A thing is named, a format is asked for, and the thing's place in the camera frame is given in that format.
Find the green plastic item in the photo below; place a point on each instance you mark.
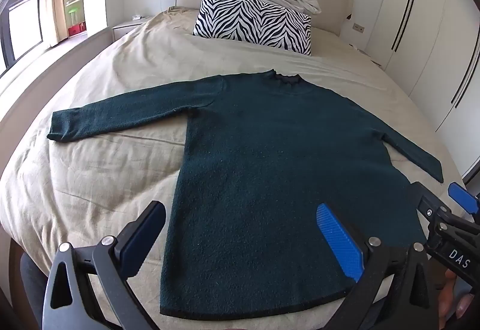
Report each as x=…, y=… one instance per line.
x=74, y=13

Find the person's dark trouser leg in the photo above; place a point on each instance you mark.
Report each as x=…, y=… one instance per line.
x=32, y=292

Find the window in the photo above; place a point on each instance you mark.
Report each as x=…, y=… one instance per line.
x=24, y=22

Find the white wardrobe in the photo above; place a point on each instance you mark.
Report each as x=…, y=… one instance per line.
x=435, y=33

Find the bed with beige sheet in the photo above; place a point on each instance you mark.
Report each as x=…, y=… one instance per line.
x=112, y=172

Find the dark green sweater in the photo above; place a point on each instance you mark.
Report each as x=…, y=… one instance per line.
x=262, y=165

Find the white nightstand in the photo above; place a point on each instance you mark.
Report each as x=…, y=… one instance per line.
x=125, y=28

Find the zebra print pillow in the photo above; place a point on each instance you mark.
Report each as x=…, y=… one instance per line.
x=255, y=20

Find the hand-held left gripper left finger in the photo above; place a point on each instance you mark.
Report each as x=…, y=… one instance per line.
x=144, y=234

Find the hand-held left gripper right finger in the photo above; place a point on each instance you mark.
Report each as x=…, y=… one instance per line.
x=339, y=240

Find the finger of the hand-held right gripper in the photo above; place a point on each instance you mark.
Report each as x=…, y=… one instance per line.
x=463, y=198
x=429, y=210

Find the person's right hand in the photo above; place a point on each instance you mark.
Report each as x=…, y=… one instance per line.
x=450, y=300

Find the beige window bench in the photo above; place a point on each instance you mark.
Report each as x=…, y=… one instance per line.
x=48, y=63

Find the red box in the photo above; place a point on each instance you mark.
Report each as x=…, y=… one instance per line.
x=77, y=30

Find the wall socket panel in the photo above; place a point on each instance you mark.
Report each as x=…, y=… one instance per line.
x=358, y=27

